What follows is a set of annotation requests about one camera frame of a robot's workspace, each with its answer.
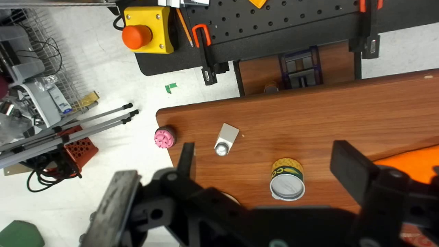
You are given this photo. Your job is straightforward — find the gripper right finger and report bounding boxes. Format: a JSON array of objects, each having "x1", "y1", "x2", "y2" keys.
[{"x1": 330, "y1": 140, "x2": 439, "y2": 247}]

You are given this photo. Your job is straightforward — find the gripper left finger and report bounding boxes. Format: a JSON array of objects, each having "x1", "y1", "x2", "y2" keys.
[{"x1": 80, "y1": 142, "x2": 255, "y2": 247}]

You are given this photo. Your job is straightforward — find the white bottle with silver cap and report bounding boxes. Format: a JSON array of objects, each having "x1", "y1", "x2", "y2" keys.
[{"x1": 214, "y1": 123, "x2": 240, "y2": 157}]

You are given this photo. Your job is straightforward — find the orange cloth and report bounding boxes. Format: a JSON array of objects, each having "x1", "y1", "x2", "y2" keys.
[{"x1": 374, "y1": 145, "x2": 439, "y2": 185}]

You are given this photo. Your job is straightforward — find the red plastic crate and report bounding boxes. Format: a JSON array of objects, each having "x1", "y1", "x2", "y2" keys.
[{"x1": 57, "y1": 125, "x2": 99, "y2": 173}]

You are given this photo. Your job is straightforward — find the yellow and green labelled can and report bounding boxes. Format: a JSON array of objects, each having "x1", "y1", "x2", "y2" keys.
[{"x1": 270, "y1": 158, "x2": 306, "y2": 201}]

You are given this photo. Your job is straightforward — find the dark green object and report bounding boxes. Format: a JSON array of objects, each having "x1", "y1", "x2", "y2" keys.
[{"x1": 0, "y1": 220, "x2": 45, "y2": 247}]

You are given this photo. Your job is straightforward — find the orange and black clamp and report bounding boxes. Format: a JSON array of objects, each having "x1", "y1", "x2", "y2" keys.
[
  {"x1": 349, "y1": 0, "x2": 384, "y2": 60},
  {"x1": 191, "y1": 24, "x2": 229, "y2": 86}
]

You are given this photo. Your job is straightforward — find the yellow emergency stop button box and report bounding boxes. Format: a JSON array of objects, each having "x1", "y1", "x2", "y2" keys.
[{"x1": 122, "y1": 6, "x2": 175, "y2": 55}]

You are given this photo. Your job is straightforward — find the orange pencil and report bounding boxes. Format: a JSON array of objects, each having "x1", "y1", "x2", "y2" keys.
[{"x1": 175, "y1": 8, "x2": 194, "y2": 48}]

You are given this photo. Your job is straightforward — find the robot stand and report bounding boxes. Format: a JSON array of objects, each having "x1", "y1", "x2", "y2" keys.
[{"x1": 115, "y1": 0, "x2": 439, "y2": 77}]

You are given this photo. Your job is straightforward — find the grey plastic box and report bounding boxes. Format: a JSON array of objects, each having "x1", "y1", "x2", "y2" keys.
[{"x1": 0, "y1": 25, "x2": 46, "y2": 83}]

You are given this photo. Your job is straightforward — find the coil of black cable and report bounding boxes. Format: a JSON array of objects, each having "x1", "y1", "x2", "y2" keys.
[{"x1": 26, "y1": 151, "x2": 83, "y2": 193}]

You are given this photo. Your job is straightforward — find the purple and black frame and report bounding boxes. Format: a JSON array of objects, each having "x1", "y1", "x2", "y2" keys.
[{"x1": 278, "y1": 46, "x2": 324, "y2": 89}]

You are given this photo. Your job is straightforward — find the wire shelf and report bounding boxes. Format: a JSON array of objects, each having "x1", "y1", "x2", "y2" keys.
[{"x1": 0, "y1": 2, "x2": 117, "y2": 115}]

